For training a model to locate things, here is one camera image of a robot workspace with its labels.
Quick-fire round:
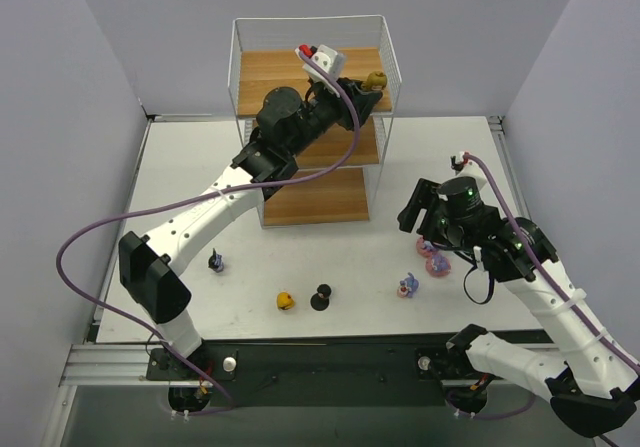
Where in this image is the blonde pink dress doll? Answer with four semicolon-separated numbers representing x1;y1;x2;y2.
361;71;388;92

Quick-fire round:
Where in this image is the black haired doll toy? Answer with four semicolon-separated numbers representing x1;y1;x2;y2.
310;284;332;311

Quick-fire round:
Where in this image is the yellow haired doll toy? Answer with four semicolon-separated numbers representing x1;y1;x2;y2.
276;292;296;311

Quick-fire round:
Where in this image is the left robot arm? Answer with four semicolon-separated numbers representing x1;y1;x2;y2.
118;72;386;358

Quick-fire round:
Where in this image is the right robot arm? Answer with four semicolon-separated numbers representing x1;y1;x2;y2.
397;176;639;438

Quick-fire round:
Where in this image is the purple bunny pink donut upper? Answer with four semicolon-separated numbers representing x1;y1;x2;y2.
415;236;440;258

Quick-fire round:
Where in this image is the purple bunny pink donut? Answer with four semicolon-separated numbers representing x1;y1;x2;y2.
425;253;451;278
415;236;440;258

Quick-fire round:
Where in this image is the purple bunny pink donut lower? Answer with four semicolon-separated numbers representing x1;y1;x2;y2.
425;253;451;278

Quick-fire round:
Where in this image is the small purple bunny toy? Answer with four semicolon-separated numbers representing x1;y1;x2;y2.
396;272;420;298

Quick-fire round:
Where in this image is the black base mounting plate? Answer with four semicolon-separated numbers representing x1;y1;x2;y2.
145;334;483;410

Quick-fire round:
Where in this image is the purple black cat toy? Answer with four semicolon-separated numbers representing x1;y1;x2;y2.
207;249;225;274

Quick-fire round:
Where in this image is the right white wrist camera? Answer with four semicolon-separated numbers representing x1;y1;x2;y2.
450;151;487;190

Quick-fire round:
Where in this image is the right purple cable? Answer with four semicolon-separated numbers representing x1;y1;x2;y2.
447;152;640;447

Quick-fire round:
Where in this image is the white wire wooden shelf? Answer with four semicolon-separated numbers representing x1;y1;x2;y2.
228;15;402;227

